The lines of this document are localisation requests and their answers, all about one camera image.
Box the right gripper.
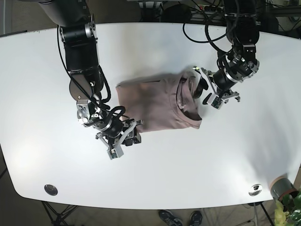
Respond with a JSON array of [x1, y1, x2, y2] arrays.
[[77, 101, 143, 160]]

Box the grey plant pot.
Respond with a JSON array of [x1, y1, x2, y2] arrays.
[[269, 176, 298, 201]]

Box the person's dark shoes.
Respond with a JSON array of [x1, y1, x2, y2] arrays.
[[158, 210, 204, 226]]

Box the right metal table grommet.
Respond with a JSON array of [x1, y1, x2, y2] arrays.
[[248, 184, 262, 196]]

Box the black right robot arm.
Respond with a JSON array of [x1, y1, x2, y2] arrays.
[[38, 0, 142, 159]]

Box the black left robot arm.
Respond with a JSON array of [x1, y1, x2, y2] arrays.
[[193, 0, 260, 109]]

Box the green potted plant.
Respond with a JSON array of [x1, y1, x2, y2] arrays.
[[274, 192, 301, 226]]

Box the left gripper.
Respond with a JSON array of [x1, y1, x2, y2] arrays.
[[192, 56, 260, 109]]

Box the left metal table grommet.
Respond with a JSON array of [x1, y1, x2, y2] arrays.
[[44, 184, 58, 196]]

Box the metal table grommet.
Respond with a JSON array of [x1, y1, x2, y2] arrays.
[[44, 184, 58, 196], [248, 184, 262, 196]]

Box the dusty pink T-shirt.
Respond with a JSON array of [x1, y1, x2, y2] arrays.
[[116, 71, 202, 133]]

